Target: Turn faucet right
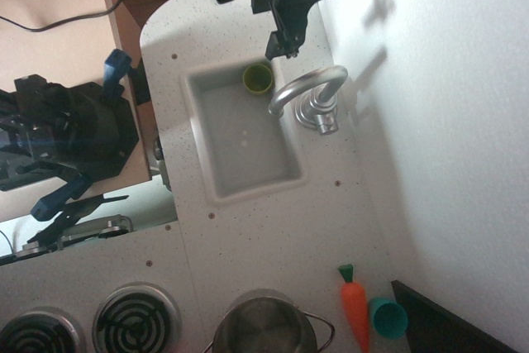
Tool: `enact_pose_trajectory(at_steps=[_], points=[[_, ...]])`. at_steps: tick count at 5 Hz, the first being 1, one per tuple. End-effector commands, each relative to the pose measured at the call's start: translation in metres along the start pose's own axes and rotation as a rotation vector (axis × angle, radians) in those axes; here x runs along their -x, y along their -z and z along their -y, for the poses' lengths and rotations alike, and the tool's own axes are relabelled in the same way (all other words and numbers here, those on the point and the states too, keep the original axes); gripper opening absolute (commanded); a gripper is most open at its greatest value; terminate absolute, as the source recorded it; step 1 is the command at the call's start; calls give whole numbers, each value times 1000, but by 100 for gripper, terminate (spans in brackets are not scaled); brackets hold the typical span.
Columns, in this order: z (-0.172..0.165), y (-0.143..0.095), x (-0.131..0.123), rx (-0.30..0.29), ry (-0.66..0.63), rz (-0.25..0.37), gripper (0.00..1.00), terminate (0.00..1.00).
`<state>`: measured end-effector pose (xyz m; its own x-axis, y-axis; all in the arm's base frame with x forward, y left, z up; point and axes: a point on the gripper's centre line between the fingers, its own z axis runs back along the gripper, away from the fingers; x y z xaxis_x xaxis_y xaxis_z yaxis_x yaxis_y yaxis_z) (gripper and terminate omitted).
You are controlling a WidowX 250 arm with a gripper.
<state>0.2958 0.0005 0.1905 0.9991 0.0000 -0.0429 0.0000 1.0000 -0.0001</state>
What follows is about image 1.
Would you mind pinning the silver curved faucet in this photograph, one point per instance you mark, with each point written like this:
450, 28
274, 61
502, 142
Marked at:
315, 98

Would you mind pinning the green plastic cup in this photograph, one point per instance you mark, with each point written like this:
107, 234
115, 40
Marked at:
258, 79

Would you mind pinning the white rectangular sink basin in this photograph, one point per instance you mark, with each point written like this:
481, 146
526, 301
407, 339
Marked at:
244, 151

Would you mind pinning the blue clamp upper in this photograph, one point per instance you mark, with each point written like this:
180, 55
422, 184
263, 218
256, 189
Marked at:
115, 68

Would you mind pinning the orange toy carrot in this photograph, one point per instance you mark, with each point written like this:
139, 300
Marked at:
354, 303

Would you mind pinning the blue and black clamp lower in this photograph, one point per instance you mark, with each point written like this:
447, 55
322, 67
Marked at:
65, 207

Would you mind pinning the stainless steel pot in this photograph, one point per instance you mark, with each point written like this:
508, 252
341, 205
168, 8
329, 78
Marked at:
268, 325

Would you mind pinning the teal plastic cup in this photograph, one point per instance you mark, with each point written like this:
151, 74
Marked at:
388, 318

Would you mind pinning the middle stove burner coil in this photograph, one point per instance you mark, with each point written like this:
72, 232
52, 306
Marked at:
137, 318

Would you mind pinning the stove burner coil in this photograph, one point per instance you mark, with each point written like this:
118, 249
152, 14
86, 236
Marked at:
137, 318
44, 329

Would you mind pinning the black panel corner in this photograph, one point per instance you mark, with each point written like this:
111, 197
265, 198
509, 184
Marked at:
432, 328

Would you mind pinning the left stove burner coil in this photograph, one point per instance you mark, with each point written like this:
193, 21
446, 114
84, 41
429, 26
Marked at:
44, 329

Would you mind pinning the black camera mount rig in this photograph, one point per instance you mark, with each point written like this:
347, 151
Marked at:
50, 131

